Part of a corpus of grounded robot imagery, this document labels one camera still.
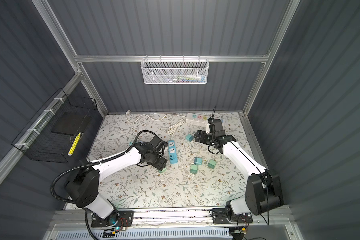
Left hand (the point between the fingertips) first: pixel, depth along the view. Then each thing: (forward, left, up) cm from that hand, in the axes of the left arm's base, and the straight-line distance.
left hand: (161, 162), depth 87 cm
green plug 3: (-1, -30, -4) cm, 31 cm away
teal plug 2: (+2, -22, -3) cm, 23 cm away
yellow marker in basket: (0, +38, +21) cm, 44 cm away
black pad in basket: (+13, +45, +23) cm, 52 cm away
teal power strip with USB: (+7, -7, -3) cm, 10 cm away
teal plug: (+21, -19, -4) cm, 28 cm away
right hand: (+10, -24, +11) cm, 28 cm away
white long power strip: (+37, -28, -2) cm, 46 cm away
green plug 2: (-3, -19, -4) cm, 20 cm away
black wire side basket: (+6, +51, +22) cm, 56 cm away
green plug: (-5, -1, 0) cm, 5 cm away
